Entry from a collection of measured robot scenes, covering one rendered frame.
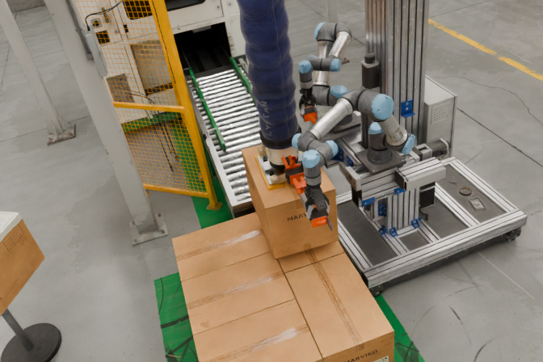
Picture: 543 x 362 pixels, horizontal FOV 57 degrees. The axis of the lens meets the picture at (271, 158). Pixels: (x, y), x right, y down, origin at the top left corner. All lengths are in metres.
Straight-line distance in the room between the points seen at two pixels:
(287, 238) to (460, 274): 1.41
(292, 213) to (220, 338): 0.77
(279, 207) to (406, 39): 1.14
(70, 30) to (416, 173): 2.32
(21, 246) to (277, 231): 1.59
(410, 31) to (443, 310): 1.80
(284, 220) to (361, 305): 0.62
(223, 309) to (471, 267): 1.81
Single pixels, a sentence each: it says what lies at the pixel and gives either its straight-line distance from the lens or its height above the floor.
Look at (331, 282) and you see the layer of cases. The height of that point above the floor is 0.54.
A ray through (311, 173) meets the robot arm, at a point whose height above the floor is 1.48.
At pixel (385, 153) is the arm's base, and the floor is 1.10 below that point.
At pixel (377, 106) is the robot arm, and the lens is 2.41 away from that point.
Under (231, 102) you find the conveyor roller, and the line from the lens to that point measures 4.81.
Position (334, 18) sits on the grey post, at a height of 0.57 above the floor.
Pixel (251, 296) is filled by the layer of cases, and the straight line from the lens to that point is 2.96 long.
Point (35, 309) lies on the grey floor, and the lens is 4.25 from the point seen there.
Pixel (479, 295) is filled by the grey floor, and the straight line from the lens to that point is 3.68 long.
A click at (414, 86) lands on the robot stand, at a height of 1.36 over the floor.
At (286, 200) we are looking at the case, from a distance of 2.69.
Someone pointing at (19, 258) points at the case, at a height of 0.79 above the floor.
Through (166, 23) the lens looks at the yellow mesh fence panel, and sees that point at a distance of 3.56.
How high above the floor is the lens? 2.83
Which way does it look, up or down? 36 degrees down
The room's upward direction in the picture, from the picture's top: 10 degrees counter-clockwise
